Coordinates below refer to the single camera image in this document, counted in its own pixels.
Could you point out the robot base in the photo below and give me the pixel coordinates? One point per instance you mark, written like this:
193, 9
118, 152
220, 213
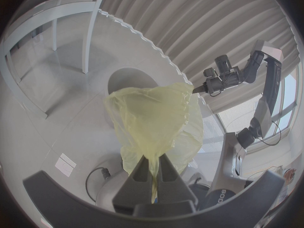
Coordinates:
106, 191

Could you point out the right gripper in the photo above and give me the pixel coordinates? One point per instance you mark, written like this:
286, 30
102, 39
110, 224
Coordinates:
223, 82

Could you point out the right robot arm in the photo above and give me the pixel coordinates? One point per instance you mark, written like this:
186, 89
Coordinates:
263, 103

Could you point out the yellow plastic bag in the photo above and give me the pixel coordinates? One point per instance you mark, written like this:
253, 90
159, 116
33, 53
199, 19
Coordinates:
152, 117

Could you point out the white curtain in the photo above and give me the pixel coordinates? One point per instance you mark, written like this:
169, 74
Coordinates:
201, 27

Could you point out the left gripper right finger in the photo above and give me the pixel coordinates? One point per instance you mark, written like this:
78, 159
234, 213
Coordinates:
175, 191

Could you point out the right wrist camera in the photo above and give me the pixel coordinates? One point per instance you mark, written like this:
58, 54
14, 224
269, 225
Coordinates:
210, 72

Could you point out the window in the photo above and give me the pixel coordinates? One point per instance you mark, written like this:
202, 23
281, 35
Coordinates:
287, 91

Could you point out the white trash bin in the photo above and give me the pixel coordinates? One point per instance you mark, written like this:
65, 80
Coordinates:
130, 79

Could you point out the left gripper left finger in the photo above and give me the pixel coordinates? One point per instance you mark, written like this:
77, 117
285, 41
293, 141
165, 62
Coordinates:
133, 191

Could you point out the grey padded white chair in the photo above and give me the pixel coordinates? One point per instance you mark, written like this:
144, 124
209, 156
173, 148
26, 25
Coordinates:
47, 15

